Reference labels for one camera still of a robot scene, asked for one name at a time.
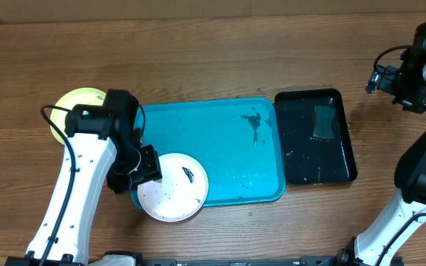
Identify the teal plastic tray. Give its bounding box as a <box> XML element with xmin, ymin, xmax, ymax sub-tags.
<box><xmin>135</xmin><ymin>98</ymin><xmax>285</xmax><ymax>207</ymax></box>

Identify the black food scrap on white plate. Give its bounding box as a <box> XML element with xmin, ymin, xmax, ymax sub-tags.
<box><xmin>182</xmin><ymin>167</ymin><xmax>195</xmax><ymax>183</ymax></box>

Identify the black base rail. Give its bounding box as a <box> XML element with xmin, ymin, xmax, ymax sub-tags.
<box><xmin>87</xmin><ymin>250</ymin><xmax>347</xmax><ymax>266</ymax></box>

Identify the dark green sponge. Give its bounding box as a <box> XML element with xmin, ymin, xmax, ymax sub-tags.
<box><xmin>313</xmin><ymin>106</ymin><xmax>336</xmax><ymax>140</ymax></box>

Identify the black plastic tray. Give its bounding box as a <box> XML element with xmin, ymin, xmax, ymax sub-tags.
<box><xmin>274</xmin><ymin>89</ymin><xmax>358</xmax><ymax>185</ymax></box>

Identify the white pink plate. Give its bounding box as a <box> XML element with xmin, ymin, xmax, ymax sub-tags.
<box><xmin>137</xmin><ymin>153</ymin><xmax>209</xmax><ymax>222</ymax></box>

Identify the yellow plate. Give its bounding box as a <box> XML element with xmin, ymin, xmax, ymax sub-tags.
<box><xmin>50</xmin><ymin>87</ymin><xmax>106</xmax><ymax>136</ymax></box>

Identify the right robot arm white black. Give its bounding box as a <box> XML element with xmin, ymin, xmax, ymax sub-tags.
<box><xmin>322</xmin><ymin>22</ymin><xmax>426</xmax><ymax>266</ymax></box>

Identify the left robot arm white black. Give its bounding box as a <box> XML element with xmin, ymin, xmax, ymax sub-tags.
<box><xmin>5</xmin><ymin>89</ymin><xmax>162</xmax><ymax>265</ymax></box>

